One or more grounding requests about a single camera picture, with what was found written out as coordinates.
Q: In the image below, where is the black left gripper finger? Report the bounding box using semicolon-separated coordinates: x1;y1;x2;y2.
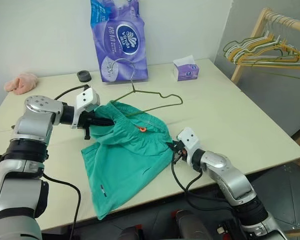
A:
83;125;92;141
90;115;115;128

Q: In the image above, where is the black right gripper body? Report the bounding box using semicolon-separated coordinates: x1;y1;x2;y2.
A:
173;141;189;162

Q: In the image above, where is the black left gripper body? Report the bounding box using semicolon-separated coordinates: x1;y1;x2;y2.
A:
76;110;99;131

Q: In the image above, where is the green shorts garment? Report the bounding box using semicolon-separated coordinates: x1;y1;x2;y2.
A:
80;99;175;221

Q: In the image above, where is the wooden hanger rack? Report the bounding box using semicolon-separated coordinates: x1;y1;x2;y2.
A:
230;7;300;85

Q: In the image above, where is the black round cap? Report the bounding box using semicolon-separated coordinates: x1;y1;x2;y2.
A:
76;70;92;83

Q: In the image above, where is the purple Vinda tissue pack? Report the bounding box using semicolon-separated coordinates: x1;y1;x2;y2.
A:
89;0;150;84

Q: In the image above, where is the pink cloth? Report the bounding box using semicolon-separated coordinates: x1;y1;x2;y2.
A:
3;72;40;96

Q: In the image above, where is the dark rounded shape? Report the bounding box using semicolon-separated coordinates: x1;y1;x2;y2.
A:
116;225;151;240
174;209;216;240

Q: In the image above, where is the small purple tissue packet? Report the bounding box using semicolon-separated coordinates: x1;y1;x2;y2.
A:
172;54;201;82

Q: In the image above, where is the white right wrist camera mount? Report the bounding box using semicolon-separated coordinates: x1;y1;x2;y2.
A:
177;127;203;163

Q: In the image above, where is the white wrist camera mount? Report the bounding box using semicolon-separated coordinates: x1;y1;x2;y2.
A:
177;127;203;163
69;86;101;130

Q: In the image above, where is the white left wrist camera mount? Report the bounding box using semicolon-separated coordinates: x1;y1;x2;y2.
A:
69;86;101;130

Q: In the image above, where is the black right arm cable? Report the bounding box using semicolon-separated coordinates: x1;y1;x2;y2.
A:
169;154;241;211

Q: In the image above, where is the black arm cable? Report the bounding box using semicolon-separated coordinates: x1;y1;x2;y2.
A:
169;154;241;211
41;84;90;240

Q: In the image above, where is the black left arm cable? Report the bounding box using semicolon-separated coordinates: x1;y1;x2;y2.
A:
41;84;90;240

